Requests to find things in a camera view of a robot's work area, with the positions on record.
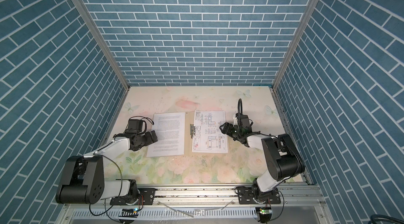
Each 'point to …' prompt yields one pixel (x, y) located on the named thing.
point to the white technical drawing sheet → (209, 138)
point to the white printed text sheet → (170, 128)
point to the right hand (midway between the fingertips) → (223, 127)
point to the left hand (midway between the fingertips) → (151, 138)
